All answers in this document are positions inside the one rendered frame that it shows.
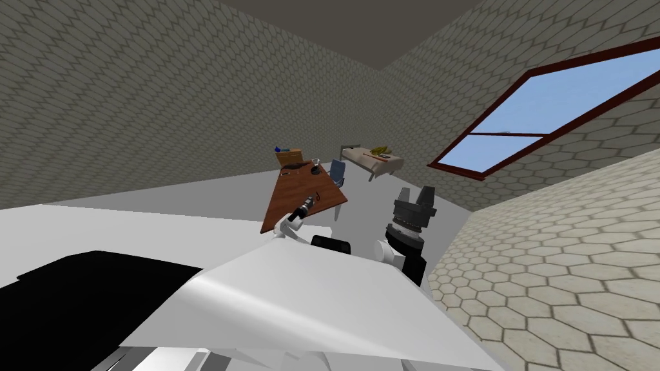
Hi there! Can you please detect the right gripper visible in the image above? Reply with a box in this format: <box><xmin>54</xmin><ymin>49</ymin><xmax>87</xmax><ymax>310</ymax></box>
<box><xmin>391</xmin><ymin>185</ymin><xmax>439</xmax><ymax>234</ymax></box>

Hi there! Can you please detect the brown wooden table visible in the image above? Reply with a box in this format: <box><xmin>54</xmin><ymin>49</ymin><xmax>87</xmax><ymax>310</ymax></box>
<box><xmin>260</xmin><ymin>160</ymin><xmax>349</xmax><ymax>236</ymax></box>

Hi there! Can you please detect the blue chair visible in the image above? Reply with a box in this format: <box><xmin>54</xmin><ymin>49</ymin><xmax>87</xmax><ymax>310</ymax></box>
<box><xmin>328</xmin><ymin>158</ymin><xmax>347</xmax><ymax>189</ymax></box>

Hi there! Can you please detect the wooden cabinet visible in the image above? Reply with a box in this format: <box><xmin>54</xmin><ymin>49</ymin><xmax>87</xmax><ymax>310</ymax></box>
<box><xmin>274</xmin><ymin>146</ymin><xmax>305</xmax><ymax>169</ymax></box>

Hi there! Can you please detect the beige bed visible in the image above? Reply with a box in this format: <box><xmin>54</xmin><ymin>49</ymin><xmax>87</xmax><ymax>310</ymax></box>
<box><xmin>339</xmin><ymin>144</ymin><xmax>406</xmax><ymax>182</ymax></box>

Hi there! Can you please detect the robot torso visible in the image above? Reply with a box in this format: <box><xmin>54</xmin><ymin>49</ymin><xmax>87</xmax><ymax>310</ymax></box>
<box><xmin>102</xmin><ymin>235</ymin><xmax>509</xmax><ymax>371</ymax></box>

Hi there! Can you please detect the red framed window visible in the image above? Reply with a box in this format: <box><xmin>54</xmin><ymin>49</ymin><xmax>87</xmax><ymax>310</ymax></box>
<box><xmin>426</xmin><ymin>35</ymin><xmax>660</xmax><ymax>182</ymax></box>

